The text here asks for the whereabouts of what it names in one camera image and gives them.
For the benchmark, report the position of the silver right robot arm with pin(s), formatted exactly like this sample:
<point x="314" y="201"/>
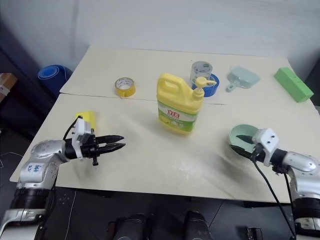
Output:
<point x="303" y="165"/>

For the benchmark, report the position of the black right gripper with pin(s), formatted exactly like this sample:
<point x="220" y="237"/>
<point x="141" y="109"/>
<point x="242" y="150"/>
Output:
<point x="260" y="154"/>

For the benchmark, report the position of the brown cardboard box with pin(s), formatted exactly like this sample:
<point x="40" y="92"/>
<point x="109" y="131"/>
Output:
<point x="6" y="83"/>

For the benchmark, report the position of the pale blue dustpan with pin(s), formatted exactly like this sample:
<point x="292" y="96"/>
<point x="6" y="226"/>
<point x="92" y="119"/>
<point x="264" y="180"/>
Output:
<point x="243" y="76"/>

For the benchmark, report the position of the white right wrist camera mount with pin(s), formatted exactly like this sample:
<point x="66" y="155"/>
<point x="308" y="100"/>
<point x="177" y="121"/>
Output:
<point x="267" y="141"/>

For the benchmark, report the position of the yellow sponge block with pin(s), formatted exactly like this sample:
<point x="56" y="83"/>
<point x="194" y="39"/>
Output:
<point x="89" y="118"/>

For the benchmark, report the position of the green rectangular block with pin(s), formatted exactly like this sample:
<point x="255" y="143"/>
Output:
<point x="292" y="83"/>

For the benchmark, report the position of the blue tape roll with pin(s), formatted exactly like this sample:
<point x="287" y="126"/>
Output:
<point x="212" y="87"/>

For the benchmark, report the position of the pale green bowl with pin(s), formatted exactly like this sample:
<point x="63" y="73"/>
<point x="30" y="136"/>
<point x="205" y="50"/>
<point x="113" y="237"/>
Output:
<point x="243" y="131"/>

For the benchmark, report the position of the blue round stool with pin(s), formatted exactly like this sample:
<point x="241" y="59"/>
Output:
<point x="53" y="76"/>

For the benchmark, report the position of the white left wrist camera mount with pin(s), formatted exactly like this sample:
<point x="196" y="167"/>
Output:
<point x="81" y="130"/>

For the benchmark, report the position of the clear tape roll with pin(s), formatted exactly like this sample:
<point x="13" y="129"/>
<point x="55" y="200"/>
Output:
<point x="201" y="71"/>

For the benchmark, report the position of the yellow tape roll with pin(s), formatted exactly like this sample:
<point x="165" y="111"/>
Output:
<point x="126" y="89"/>

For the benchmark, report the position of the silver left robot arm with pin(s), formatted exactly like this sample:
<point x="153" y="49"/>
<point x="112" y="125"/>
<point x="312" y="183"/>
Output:
<point x="41" y="160"/>

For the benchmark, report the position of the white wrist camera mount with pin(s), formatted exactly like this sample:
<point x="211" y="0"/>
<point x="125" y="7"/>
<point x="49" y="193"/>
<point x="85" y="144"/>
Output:
<point x="81" y="130"/>
<point x="267" y="141"/>

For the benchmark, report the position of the yellow pump detergent bottle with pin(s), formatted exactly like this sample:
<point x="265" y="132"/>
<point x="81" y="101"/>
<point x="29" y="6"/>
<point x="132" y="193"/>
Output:
<point x="175" y="105"/>

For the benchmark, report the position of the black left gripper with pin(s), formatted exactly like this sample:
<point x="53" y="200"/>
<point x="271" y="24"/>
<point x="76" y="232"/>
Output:
<point x="90" y="150"/>

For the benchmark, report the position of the dark rounded shape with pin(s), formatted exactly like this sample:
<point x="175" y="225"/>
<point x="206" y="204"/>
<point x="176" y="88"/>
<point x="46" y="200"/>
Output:
<point x="196" y="225"/>
<point x="131" y="226"/>

